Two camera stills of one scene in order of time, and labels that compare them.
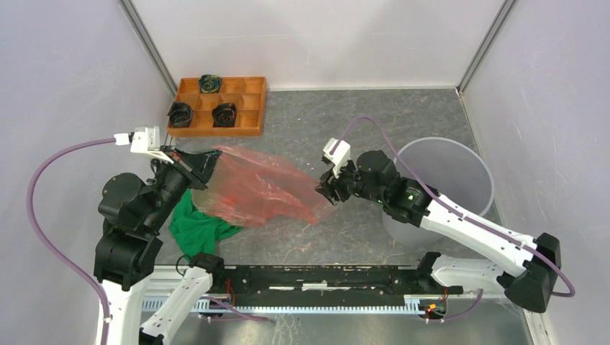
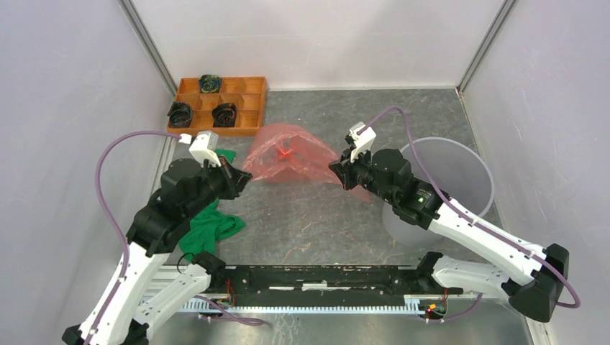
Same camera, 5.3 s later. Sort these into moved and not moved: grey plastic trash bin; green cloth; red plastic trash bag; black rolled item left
Moved: red plastic trash bag
Not moved: grey plastic trash bin; black rolled item left; green cloth
